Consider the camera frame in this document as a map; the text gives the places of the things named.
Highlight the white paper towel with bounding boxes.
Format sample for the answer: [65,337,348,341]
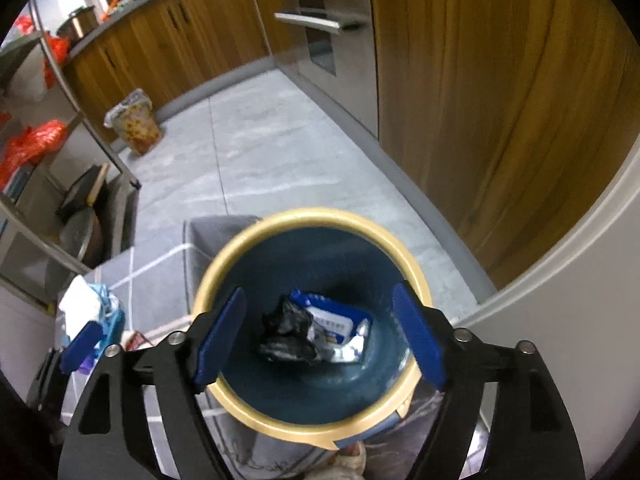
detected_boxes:
[60,275,102,340]

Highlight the black wrapper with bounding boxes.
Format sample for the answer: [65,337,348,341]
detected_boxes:
[259,296,321,365]

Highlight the blue wet wipes pack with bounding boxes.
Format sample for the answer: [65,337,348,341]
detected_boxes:
[288,289,372,364]

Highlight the grey checked floor mat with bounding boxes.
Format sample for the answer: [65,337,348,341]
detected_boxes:
[49,213,492,480]

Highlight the grey pot lid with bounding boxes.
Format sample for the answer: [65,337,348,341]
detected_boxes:
[60,207,104,269]

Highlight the blue bin with yellow rim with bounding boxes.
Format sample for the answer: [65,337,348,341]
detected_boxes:
[193,208,432,450]

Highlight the stainless steel shelf rack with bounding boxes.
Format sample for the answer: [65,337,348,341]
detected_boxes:
[0,0,144,306]

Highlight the orange plastic bag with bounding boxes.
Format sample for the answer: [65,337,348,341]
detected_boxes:
[0,119,70,190]

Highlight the wooden base cabinets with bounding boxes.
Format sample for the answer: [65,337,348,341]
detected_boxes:
[64,0,639,287]

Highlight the stainless built-in oven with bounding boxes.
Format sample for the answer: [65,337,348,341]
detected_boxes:
[269,0,378,136]

